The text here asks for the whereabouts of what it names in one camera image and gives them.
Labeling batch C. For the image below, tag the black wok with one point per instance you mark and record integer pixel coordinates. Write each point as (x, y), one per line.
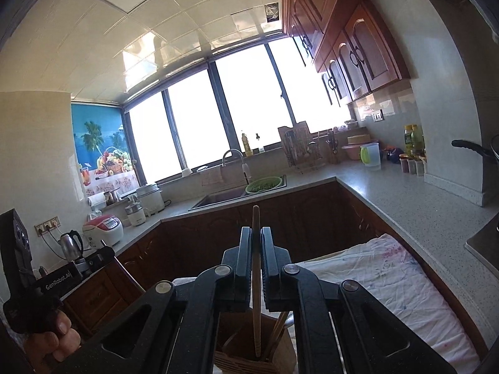
(471, 146)

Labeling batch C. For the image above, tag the green colander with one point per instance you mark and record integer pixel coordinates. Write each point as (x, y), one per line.
(263, 185)

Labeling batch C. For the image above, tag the grey kitchen countertop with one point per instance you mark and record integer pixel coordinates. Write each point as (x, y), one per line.
(409, 202)

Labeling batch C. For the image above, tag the wooden cabinets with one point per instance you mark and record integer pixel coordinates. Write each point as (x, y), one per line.
(351, 46)
(195, 237)

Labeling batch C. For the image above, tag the yellow oil bottle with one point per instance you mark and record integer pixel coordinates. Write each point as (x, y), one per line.
(413, 140)

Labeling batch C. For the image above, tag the large white rice cooker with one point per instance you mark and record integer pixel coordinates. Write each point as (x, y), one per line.
(151, 198)

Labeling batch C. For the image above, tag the wall outlet strip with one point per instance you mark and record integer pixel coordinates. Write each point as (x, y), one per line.
(46, 226)

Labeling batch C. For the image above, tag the kitchen sink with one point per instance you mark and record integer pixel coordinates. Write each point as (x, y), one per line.
(222, 198)

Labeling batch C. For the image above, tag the dish rack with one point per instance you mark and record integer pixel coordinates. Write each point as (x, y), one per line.
(300, 148)

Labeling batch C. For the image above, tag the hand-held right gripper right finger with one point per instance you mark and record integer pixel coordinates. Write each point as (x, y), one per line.
(268, 265)

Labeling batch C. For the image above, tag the small dark bottle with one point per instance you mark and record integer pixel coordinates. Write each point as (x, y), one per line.
(257, 144)

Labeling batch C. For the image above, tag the kitchen window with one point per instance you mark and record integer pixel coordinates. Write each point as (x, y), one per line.
(241, 97)

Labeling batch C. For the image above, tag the pink bowls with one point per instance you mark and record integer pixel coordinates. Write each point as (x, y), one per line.
(354, 148)

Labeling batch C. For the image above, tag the white and pink rice cooker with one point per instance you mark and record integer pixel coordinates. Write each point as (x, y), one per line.
(103, 232)

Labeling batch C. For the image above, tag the blue pot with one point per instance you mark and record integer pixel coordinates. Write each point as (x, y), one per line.
(393, 155)

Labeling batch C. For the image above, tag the spice jar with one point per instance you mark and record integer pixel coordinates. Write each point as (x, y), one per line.
(404, 165)
(419, 167)

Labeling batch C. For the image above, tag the palm and fruit wall poster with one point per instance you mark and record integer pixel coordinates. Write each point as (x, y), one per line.
(101, 144)

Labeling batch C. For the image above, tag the wooden lower cabinets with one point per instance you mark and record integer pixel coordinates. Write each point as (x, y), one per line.
(195, 237)

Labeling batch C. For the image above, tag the white pitcher with green lid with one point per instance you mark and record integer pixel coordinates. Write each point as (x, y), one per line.
(370, 156)

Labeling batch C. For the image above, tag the person's left hand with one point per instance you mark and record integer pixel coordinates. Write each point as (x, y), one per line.
(58, 331)

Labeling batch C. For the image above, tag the kitchen faucet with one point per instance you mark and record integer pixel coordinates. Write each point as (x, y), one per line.
(245, 169)

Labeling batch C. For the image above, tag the wooden upper cabinets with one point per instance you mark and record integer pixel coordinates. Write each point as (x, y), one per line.
(351, 46)

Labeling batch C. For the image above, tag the white bowl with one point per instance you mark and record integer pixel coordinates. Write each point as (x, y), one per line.
(186, 172)

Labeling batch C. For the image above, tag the wooden utensil holder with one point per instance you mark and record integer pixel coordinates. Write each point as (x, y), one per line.
(241, 362)

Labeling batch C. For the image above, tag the white floral tablecloth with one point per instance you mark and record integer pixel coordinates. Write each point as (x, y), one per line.
(390, 280)

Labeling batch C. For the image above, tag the steel electric kettle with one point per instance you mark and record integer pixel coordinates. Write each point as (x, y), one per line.
(71, 243)

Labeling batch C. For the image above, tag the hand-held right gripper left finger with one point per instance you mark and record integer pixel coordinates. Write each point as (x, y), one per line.
(245, 265)

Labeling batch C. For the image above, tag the paper towel roll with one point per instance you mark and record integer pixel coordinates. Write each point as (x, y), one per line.
(97, 199)

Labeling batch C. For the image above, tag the dish cloth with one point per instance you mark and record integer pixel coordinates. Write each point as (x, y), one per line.
(212, 176)

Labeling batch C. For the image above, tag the small wall outlet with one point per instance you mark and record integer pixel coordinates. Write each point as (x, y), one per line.
(377, 115)

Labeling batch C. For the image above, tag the gas stove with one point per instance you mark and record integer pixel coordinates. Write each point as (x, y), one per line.
(485, 243)

